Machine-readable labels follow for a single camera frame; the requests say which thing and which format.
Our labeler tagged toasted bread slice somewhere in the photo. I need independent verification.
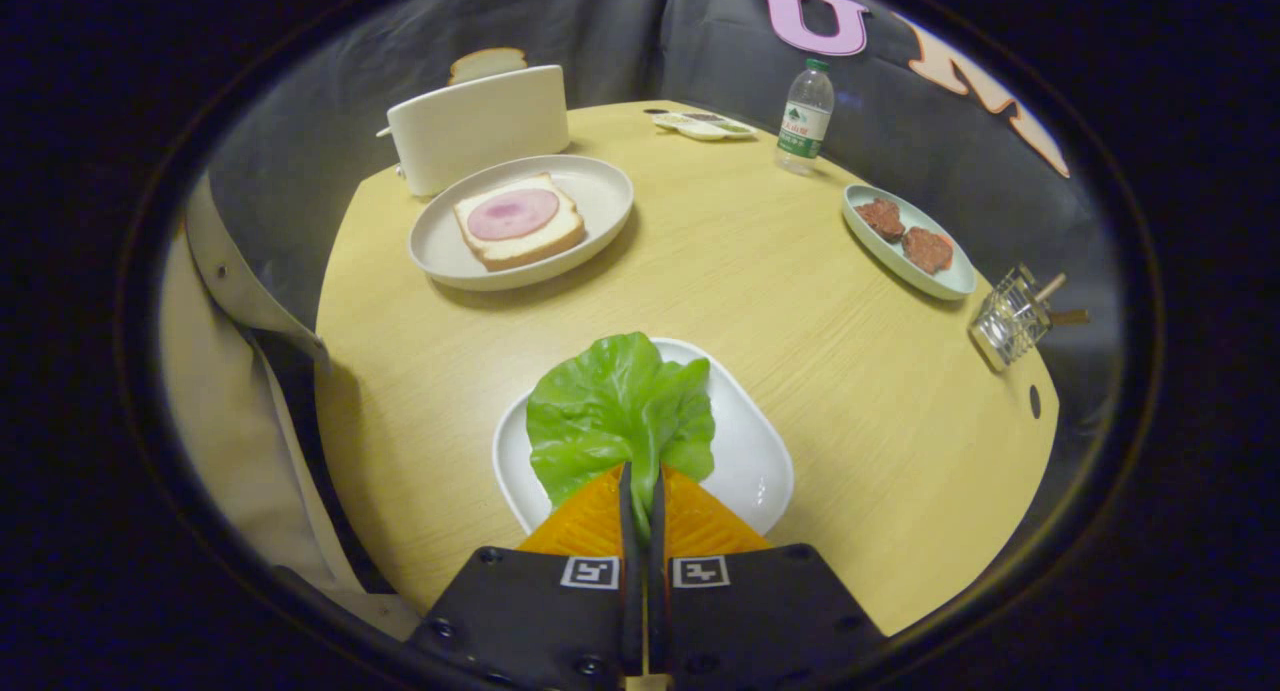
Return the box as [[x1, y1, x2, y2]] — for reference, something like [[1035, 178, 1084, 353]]
[[447, 47, 528, 86]]

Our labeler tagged clear glass utensil holder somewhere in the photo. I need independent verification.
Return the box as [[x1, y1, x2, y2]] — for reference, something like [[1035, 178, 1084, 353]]
[[968, 263, 1053, 374]]

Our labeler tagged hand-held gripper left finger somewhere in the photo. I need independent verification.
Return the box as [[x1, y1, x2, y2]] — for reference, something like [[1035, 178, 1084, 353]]
[[405, 461, 641, 691]]

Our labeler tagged white bread slice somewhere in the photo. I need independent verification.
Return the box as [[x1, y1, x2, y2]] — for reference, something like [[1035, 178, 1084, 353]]
[[452, 173, 587, 272]]

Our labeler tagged pink ham slice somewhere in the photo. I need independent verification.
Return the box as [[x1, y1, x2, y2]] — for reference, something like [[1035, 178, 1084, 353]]
[[467, 188, 561, 242]]

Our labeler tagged white toaster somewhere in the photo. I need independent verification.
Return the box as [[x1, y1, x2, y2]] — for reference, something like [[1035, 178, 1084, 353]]
[[376, 64, 571, 198]]

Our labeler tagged person's beige jacket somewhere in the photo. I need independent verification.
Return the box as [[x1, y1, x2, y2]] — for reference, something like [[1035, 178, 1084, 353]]
[[158, 171, 421, 642]]

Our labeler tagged round white plate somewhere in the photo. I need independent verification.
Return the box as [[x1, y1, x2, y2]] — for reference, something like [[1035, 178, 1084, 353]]
[[408, 154, 635, 292]]

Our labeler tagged clear water bottle green cap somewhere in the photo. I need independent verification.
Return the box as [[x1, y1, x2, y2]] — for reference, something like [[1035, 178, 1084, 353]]
[[775, 58, 836, 177]]

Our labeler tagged white rounded square plate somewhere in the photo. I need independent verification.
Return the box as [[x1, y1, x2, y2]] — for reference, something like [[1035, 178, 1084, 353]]
[[492, 337, 796, 537]]

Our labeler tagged pale oval plate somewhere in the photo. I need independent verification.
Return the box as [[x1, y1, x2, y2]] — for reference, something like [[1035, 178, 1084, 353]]
[[842, 183, 978, 302]]

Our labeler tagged black backdrop cloth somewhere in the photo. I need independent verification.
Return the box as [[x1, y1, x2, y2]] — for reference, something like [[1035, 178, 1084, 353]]
[[200, 0, 1126, 452]]

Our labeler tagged brown meat piece orange tip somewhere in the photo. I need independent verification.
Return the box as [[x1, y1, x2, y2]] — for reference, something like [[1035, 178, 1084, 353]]
[[902, 226, 955, 275]]

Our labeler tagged green lettuce leaf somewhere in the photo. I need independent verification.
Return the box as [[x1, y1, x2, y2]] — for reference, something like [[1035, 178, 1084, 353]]
[[526, 332, 717, 542]]

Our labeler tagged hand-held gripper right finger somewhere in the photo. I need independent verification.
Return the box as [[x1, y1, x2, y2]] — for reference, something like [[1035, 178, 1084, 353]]
[[648, 466, 886, 691]]

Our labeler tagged white divided bean dish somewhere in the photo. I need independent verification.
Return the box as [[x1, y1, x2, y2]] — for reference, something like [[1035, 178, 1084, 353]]
[[650, 111, 758, 142]]

